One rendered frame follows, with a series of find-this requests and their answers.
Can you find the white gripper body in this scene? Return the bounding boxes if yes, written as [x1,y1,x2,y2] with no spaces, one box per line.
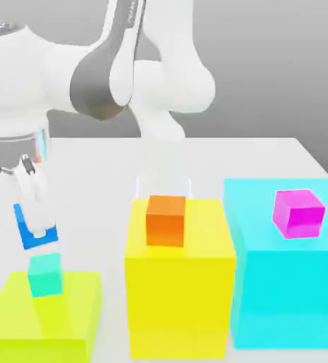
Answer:
[12,166,58,233]

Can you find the small teal cube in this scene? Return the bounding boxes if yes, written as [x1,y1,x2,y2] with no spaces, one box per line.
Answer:
[27,252,64,298]

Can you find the small orange cube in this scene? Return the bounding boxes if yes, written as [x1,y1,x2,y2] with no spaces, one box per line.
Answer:
[145,194,187,248]

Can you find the small magenta cube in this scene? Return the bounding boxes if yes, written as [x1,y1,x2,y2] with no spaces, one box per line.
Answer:
[271,189,327,240]

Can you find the large lime box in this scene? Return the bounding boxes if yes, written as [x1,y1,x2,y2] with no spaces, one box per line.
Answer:
[0,270,103,363]

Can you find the large yellow box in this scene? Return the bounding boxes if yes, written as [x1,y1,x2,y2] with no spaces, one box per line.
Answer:
[123,198,237,361]

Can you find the large cyan box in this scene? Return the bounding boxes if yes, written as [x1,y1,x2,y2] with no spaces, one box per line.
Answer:
[222,177,328,350]

